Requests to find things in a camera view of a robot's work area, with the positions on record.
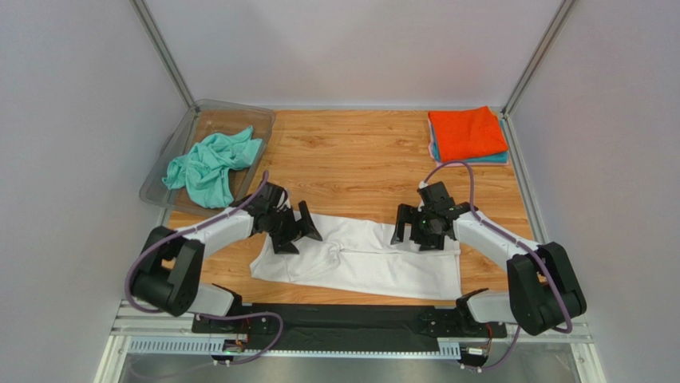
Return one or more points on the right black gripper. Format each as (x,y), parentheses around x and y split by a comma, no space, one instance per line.
(417,229)

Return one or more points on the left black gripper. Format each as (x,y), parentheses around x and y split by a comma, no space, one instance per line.
(297,229)

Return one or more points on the white t shirt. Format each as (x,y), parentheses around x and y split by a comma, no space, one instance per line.
(357,255)

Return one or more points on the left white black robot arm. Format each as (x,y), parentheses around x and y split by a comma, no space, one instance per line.
(167,273)

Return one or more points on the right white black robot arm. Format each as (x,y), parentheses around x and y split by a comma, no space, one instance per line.
(543,291)

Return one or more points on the folded orange t shirt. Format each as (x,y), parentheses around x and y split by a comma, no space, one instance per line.
(468,133)

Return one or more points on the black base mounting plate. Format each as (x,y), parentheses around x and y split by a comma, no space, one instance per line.
(362,328)

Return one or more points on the folded teal t shirt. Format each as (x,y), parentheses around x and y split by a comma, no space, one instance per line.
(500,158)

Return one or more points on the mint green t shirt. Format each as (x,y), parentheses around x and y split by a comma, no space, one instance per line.
(204,170)

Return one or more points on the clear plastic bin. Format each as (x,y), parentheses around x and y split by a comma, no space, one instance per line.
(202,119)

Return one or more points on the aluminium frame rail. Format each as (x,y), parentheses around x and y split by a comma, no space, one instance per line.
(162,348)

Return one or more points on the right aluminium corner post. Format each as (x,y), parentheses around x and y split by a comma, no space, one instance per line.
(541,51)

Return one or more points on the aluminium corner post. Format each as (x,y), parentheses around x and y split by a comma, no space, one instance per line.
(155,36)
(541,51)

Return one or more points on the left aluminium corner post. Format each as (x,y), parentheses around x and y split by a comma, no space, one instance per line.
(155,36)

